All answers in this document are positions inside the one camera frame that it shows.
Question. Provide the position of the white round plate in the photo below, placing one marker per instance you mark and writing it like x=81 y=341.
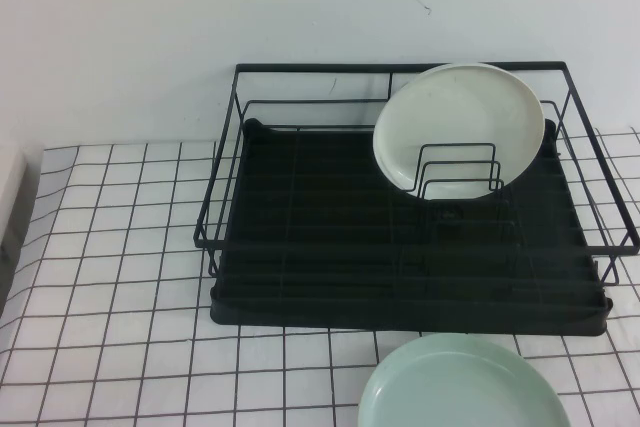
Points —
x=460 y=107

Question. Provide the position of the pale green round plate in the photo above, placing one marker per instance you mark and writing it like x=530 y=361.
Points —
x=450 y=387

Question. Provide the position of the black plastic drip tray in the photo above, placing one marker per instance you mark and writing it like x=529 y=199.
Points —
x=325 y=182

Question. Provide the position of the white black-grid tablecloth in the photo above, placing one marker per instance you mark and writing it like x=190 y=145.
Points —
x=125 y=297

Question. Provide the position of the grey white cabinet edge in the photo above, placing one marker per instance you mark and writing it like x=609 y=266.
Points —
x=10 y=207

